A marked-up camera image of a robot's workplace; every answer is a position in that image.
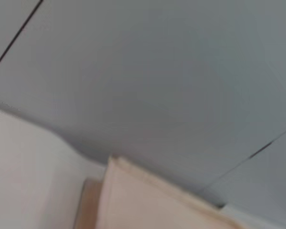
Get cream handbag with green handles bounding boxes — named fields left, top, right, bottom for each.
left=72, top=154, right=245, bottom=229

